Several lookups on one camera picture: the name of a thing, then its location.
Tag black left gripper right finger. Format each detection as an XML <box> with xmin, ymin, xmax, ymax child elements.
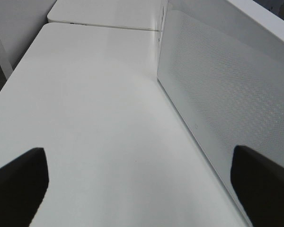
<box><xmin>230</xmin><ymin>145</ymin><xmax>284</xmax><ymax>227</ymax></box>

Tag white microwave door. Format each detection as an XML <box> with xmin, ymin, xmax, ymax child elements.
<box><xmin>158</xmin><ymin>0</ymin><xmax>284</xmax><ymax>227</ymax></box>

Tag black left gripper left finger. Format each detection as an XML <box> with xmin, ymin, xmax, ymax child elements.
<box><xmin>0</xmin><ymin>148</ymin><xmax>49</xmax><ymax>227</ymax></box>

